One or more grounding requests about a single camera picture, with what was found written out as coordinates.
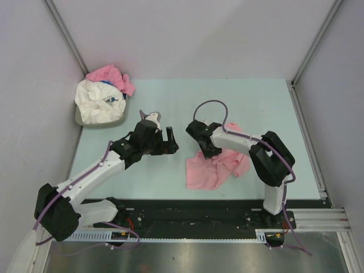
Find pink t shirt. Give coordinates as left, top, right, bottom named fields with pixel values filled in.
left=85, top=64, right=135, bottom=97
left=185, top=122, right=251, bottom=191

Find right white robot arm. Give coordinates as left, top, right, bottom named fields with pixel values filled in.
left=186, top=119, right=296, bottom=228

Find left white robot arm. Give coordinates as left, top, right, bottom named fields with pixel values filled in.
left=34, top=119, right=179, bottom=241

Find grey laundry basket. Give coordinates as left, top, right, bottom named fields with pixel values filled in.
left=75, top=95, right=130, bottom=129

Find white t shirt in basket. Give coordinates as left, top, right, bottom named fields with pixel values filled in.
left=75, top=79, right=126, bottom=124

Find blue garment in basket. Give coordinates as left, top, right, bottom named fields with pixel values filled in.
left=100, top=80, right=114, bottom=86

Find pink t shirt in basket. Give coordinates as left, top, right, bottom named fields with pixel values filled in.
left=85, top=64, right=135, bottom=97

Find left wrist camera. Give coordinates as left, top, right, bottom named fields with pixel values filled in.
left=145, top=112, right=161, bottom=129

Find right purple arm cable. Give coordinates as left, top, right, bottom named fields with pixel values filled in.
left=192, top=99, right=296, bottom=217

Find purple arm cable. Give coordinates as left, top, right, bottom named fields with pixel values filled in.
left=192, top=99, right=296, bottom=217
left=32, top=110, right=148, bottom=246

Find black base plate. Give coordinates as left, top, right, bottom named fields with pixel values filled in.
left=79, top=198, right=297, bottom=231

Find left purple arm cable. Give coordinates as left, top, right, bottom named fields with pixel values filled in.
left=32, top=110, right=148, bottom=246

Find slotted grey cable duct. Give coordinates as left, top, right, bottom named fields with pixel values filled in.
left=65, top=229, right=282, bottom=243

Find aluminium rail frame right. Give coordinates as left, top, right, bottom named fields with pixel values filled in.
left=287, top=81, right=351, bottom=232

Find right corner aluminium post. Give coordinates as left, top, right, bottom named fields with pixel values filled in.
left=291, top=0, right=346, bottom=88

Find corner aluminium post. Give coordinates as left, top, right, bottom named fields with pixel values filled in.
left=42, top=0, right=89, bottom=76
left=291, top=0, right=346, bottom=88

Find left corner aluminium post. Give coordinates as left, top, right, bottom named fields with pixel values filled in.
left=42, top=0, right=89, bottom=76

